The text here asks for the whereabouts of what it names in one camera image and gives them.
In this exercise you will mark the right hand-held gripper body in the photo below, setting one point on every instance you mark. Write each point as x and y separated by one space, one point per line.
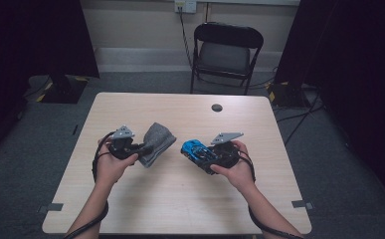
226 154

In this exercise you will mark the black stand base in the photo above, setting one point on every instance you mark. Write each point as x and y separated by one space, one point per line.
64 93
288 96

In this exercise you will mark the person's right hand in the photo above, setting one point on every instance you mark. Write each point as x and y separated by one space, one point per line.
241 174

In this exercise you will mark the black folding chair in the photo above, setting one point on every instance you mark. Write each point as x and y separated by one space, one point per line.
228 35

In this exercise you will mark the person's left hand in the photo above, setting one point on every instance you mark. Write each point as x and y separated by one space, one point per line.
110 167

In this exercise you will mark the blue and black toy car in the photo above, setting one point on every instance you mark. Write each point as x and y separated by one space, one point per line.
193 149

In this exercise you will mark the white wall socket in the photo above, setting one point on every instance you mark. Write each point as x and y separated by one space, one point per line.
190 6

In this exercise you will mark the grey knitted cloth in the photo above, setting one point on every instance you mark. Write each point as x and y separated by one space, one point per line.
156 139

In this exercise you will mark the round grey table grommet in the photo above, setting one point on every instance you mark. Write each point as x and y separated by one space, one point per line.
217 107

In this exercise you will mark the grey tape strip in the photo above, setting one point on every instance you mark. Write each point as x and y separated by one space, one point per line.
301 204
52 207

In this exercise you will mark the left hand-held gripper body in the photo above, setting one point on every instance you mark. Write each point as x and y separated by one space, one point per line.
123 147

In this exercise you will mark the dark curtain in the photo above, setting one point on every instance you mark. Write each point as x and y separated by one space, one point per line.
362 83
31 33

